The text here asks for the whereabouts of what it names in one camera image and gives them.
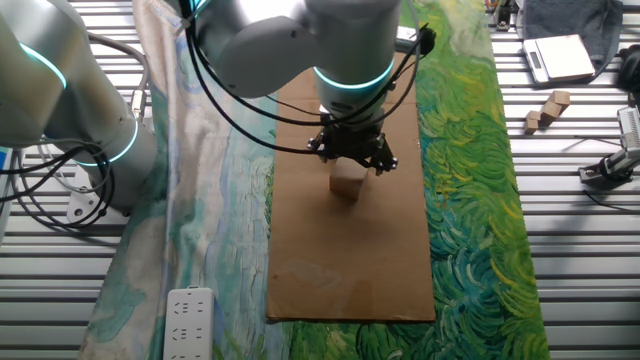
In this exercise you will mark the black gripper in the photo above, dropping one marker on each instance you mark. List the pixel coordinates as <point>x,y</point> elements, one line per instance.
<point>350,142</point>

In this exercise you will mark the tall pale wooden block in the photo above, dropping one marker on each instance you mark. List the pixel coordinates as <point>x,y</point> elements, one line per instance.
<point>346,184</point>

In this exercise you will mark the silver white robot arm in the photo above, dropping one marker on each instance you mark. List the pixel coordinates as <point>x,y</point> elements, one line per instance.
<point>300,35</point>

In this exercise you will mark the brown cardboard sheet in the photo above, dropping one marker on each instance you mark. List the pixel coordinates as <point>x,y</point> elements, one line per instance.
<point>350,250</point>

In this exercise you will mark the green white painted cloth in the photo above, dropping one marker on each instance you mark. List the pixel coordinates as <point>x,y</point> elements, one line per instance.
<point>475,200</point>

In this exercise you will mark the small wooden cube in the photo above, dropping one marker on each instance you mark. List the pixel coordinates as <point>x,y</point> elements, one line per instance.
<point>533,117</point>
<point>561,98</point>
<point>531,128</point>
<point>550,113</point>

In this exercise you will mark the silver kitchen scale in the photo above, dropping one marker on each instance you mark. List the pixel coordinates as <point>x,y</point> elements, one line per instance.
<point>560,57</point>

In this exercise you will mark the white power strip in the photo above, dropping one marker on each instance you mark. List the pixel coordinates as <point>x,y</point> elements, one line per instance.
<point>189,325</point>

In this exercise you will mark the grey towel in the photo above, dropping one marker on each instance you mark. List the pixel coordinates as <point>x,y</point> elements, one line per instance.
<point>565,17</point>

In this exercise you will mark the black rounded device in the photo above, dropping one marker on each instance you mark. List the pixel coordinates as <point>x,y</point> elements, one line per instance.
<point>631,67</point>

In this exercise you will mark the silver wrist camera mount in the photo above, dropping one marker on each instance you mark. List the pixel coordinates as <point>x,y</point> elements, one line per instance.
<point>406,37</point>

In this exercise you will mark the black camera stand bracket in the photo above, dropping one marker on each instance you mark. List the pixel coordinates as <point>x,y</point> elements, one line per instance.
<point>612,165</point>

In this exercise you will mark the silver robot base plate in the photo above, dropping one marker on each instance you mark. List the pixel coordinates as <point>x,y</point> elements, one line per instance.
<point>82,207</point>

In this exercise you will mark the small silver camera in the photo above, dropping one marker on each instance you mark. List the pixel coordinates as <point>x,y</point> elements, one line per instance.
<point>631,127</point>

